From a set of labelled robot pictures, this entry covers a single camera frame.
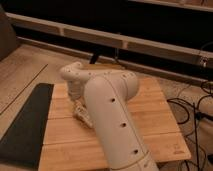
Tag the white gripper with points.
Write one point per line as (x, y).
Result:
(75, 92)

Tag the white bottle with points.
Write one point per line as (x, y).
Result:
(85, 118)

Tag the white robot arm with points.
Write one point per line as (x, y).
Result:
(105, 93)

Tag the wooden cutting board table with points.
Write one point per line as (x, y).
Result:
(70, 145)

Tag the black mat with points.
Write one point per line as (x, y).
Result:
(22, 143)

